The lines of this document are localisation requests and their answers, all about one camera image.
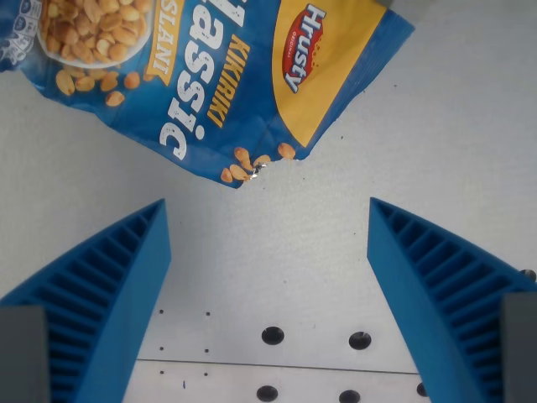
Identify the blue peanut snack bag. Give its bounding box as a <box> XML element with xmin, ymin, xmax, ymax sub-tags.
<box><xmin>0</xmin><ymin>0</ymin><xmax>416</xmax><ymax>191</ymax></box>

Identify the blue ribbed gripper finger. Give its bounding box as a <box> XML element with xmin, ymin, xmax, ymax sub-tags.
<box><xmin>367</xmin><ymin>196</ymin><xmax>537</xmax><ymax>403</ymax></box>
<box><xmin>0</xmin><ymin>198</ymin><xmax>173</xmax><ymax>403</ymax></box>

